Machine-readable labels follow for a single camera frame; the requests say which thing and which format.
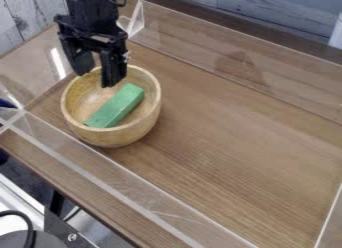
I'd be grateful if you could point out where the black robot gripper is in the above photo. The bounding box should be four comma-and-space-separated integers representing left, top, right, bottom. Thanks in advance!
53, 0, 128, 88

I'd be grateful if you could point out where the green rectangular block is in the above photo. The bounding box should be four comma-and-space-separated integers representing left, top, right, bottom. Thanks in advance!
84, 83, 144, 128

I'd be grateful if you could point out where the light wooden bowl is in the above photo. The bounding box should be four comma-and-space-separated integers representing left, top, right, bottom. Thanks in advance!
60, 65, 161, 147

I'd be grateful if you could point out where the blue object at left edge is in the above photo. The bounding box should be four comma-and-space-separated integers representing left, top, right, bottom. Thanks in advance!
0, 98, 17, 108

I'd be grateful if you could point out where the black table leg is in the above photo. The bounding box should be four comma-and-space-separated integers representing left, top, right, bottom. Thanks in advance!
49, 191, 65, 216

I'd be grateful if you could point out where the clear acrylic enclosure wall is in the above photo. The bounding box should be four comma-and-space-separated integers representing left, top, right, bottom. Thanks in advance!
0, 0, 342, 248

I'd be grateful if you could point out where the black cable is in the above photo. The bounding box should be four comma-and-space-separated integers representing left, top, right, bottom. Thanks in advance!
0, 210, 37, 248

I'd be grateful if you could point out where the black metal bracket with screw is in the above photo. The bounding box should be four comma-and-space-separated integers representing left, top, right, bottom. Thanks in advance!
44, 210, 98, 248

